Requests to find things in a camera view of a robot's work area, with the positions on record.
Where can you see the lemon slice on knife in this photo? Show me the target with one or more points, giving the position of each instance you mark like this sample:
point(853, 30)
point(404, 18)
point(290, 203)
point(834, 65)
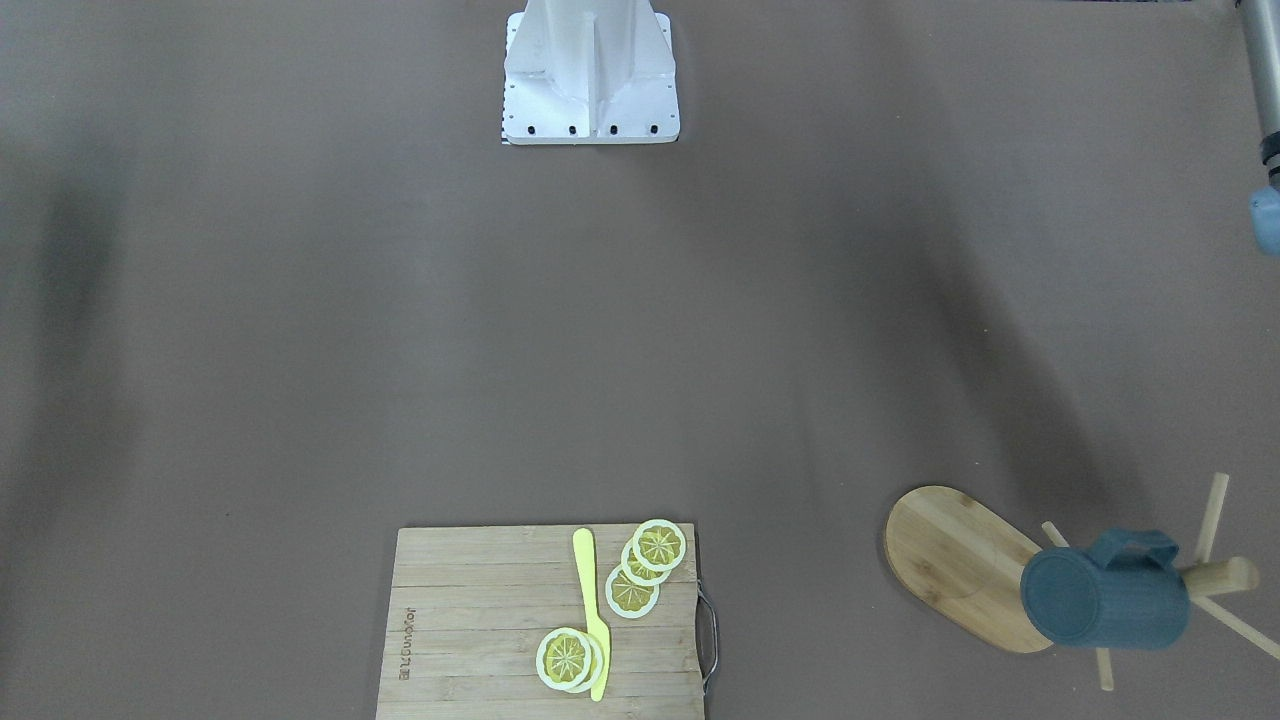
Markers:
point(569, 660)

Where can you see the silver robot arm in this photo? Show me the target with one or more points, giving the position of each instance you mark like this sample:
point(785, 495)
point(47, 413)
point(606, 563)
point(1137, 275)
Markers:
point(1260, 24)

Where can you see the blue-green mug yellow inside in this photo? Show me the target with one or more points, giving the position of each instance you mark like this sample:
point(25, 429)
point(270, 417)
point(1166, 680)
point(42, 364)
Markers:
point(1121, 593)

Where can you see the wooden cup rack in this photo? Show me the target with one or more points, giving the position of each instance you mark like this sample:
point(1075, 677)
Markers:
point(965, 561)

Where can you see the wooden cutting board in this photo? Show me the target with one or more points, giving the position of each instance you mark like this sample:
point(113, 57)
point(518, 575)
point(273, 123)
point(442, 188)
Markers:
point(468, 607)

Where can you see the lemon slice middle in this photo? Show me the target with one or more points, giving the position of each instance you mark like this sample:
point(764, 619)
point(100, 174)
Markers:
point(636, 572)

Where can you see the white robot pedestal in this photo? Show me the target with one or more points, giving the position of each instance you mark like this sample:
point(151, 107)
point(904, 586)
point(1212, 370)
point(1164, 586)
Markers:
point(589, 73)

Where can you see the yellow toy knife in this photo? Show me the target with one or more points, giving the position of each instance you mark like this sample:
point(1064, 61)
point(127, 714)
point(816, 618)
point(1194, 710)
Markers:
point(584, 553)

